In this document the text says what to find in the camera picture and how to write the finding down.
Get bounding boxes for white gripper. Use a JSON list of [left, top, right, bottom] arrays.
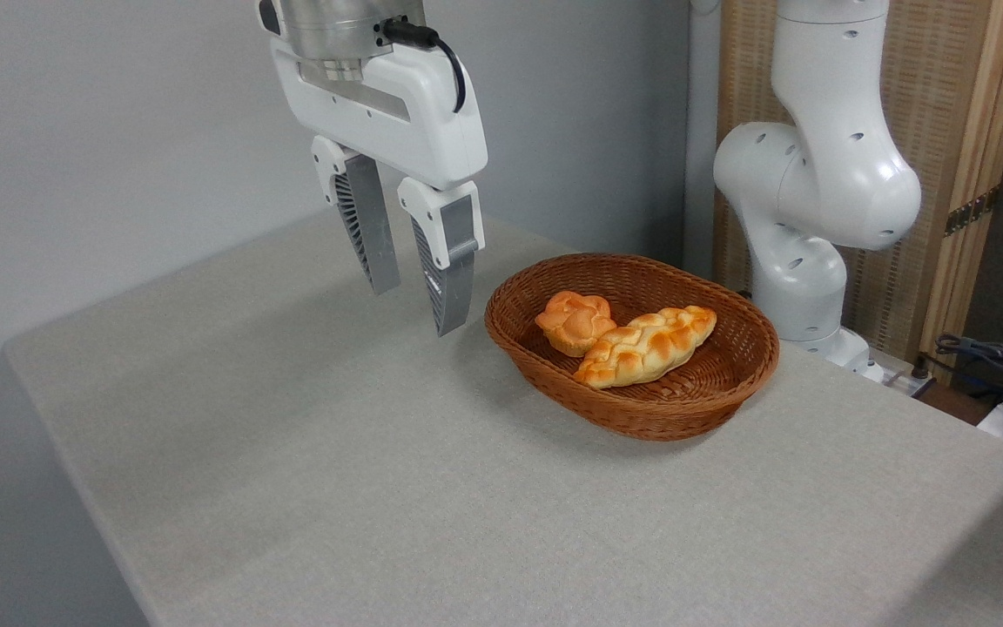
[[271, 37, 489, 338]]

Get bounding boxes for round orange bread roll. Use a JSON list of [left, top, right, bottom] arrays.
[[535, 290, 618, 359]]

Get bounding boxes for braided golden bread loaf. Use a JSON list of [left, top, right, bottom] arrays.
[[573, 305, 718, 390]]

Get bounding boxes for brown wicker basket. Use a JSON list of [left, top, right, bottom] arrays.
[[484, 253, 781, 442]]

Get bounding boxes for white power strip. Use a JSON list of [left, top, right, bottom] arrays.
[[869, 350, 939, 400]]

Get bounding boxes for wooden woven folding screen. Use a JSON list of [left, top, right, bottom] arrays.
[[715, 0, 1003, 364]]

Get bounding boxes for dark metal screen hinge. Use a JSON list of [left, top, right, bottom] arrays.
[[944, 186, 1000, 237]]

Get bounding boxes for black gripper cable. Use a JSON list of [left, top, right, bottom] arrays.
[[378, 17, 468, 115]]

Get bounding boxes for bundle of dark cables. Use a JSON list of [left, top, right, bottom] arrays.
[[933, 334, 1003, 412]]

